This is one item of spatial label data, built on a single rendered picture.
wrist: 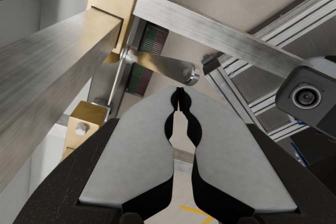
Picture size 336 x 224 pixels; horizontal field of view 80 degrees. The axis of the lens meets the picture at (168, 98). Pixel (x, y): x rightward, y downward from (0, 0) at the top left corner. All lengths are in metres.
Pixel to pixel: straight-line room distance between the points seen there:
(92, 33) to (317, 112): 0.21
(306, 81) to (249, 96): 0.92
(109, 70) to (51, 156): 0.48
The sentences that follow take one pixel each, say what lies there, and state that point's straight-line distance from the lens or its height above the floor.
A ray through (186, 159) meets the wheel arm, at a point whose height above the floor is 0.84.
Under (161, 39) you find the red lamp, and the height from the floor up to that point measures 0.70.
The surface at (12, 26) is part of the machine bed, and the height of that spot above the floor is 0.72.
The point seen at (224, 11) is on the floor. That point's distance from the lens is 1.16.
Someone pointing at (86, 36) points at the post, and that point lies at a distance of 0.18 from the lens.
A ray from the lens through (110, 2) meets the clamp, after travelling 0.26.
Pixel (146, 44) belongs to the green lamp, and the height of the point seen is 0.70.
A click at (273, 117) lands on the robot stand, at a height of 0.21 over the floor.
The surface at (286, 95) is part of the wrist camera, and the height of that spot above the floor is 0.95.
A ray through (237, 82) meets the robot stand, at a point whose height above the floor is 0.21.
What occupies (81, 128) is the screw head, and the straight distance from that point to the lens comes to 0.35.
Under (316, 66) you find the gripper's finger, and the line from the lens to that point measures 0.33.
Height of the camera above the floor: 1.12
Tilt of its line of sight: 58 degrees down
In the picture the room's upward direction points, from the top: 178 degrees counter-clockwise
